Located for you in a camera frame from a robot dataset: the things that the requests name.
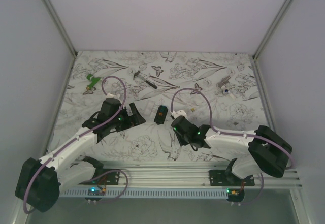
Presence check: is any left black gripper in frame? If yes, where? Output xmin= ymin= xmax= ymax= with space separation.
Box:
xmin=109 ymin=103 xmax=145 ymax=132

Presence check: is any black fuse box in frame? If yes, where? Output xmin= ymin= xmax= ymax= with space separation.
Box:
xmin=154 ymin=105 xmax=168 ymax=125

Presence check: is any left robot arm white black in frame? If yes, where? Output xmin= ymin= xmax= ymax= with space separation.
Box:
xmin=15 ymin=98 xmax=146 ymax=212

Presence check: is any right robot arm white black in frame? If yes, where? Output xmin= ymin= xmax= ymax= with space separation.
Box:
xmin=171 ymin=116 xmax=293 ymax=186

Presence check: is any clear plastic fuse box lid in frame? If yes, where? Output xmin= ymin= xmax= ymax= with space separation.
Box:
xmin=144 ymin=101 xmax=155 ymax=116

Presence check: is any green plastic connector part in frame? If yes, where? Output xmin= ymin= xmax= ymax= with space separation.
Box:
xmin=86 ymin=74 xmax=101 ymax=90

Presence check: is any floral patterned table mat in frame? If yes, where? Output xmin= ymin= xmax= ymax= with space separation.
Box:
xmin=47 ymin=51 xmax=268 ymax=162

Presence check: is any grey metal fitting part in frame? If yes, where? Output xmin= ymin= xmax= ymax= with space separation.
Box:
xmin=217 ymin=75 xmax=231 ymax=88

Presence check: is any right small circuit board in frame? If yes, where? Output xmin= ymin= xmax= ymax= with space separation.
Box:
xmin=226 ymin=188 xmax=245 ymax=206

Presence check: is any small circuit board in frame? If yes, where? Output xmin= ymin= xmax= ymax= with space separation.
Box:
xmin=85 ymin=187 xmax=106 ymax=204
xmin=226 ymin=188 xmax=245 ymax=206

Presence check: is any left small circuit board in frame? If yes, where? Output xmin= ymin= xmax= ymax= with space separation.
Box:
xmin=85 ymin=187 xmax=106 ymax=204

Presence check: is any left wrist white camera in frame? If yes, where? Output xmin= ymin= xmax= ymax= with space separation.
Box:
xmin=106 ymin=93 xmax=120 ymax=100

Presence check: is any wrist white camera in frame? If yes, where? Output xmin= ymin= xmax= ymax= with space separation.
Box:
xmin=171 ymin=110 xmax=187 ymax=119
xmin=106 ymin=93 xmax=120 ymax=100

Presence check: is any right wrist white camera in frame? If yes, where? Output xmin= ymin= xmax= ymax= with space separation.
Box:
xmin=171 ymin=110 xmax=187 ymax=119

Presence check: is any small black handled hammer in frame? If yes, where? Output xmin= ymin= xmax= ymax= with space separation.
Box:
xmin=133 ymin=70 xmax=158 ymax=89

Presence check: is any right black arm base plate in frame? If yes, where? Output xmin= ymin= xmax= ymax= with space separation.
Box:
xmin=208 ymin=170 xmax=255 ymax=187

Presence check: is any aluminium rail front frame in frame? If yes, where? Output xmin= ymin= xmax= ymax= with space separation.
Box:
xmin=24 ymin=161 xmax=304 ymax=189

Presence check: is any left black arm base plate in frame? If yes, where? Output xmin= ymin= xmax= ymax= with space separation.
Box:
xmin=80 ymin=169 xmax=120 ymax=185

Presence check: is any white slotted cable duct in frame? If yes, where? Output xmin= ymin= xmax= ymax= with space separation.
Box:
xmin=60 ymin=187 xmax=228 ymax=199

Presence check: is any left aluminium corner post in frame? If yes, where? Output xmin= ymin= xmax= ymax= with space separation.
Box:
xmin=41 ymin=0 xmax=78 ymax=57

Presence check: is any aluminium corner post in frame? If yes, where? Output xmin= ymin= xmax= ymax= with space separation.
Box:
xmin=252 ymin=0 xmax=294 ymax=60
xmin=41 ymin=0 xmax=78 ymax=57

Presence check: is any right aluminium corner post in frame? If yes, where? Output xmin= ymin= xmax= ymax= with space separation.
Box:
xmin=252 ymin=0 xmax=294 ymax=60

